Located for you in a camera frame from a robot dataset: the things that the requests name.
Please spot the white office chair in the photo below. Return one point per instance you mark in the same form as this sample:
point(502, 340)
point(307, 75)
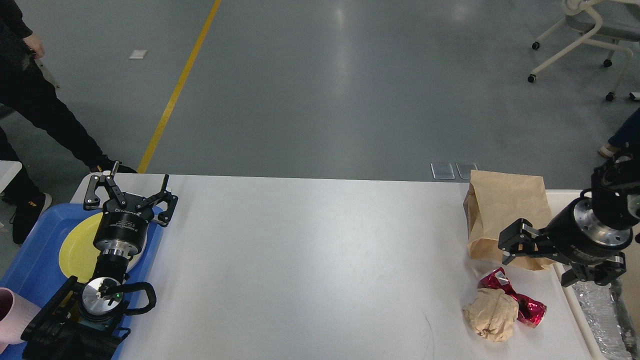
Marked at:
point(599, 23)

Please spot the clear floor plate right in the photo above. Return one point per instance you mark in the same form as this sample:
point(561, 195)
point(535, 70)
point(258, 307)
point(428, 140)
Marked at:
point(464, 169)

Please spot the pink ribbed cup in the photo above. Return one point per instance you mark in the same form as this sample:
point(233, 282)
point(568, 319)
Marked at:
point(16, 313)

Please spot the clear floor plate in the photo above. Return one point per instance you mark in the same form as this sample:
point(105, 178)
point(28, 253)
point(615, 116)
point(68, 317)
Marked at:
point(442, 171)
point(464, 169)

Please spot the person in black clothes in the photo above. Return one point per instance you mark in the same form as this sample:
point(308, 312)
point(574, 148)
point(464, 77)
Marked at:
point(24, 89)

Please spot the dark green mug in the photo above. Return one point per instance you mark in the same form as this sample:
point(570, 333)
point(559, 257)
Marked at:
point(103, 325)

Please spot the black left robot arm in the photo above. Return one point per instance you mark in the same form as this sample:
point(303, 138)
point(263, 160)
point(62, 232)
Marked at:
point(55, 333)

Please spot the pink plate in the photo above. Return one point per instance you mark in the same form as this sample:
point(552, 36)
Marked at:
point(134, 259)

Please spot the white side table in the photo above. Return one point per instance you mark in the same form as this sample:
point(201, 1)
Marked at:
point(8, 171)

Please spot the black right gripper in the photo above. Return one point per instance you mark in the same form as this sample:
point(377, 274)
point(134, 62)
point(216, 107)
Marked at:
point(592, 242)

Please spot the brown paper ball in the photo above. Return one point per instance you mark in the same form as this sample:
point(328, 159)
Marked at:
point(492, 314)

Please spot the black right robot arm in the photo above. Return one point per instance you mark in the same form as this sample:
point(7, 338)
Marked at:
point(615, 187)

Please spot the foil bag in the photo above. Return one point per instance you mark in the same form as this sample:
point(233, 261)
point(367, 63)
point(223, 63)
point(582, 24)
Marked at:
point(611, 331)

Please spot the yellow plastic plate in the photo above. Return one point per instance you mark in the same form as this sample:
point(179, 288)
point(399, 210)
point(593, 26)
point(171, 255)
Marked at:
point(78, 255)

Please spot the red foil wrapper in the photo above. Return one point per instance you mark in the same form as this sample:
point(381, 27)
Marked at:
point(531, 312)

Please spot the white floor tag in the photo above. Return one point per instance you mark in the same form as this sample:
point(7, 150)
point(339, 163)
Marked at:
point(138, 54)

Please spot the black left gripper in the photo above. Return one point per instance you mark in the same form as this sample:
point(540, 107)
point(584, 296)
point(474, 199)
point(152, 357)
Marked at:
point(123, 232)

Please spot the clear floor plate left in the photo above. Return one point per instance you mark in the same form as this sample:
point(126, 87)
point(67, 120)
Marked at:
point(442, 171)

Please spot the person at right edge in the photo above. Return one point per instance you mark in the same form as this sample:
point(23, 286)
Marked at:
point(627, 134)

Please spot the small brown paper bag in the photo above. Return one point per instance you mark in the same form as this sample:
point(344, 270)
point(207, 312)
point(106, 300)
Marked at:
point(495, 200)

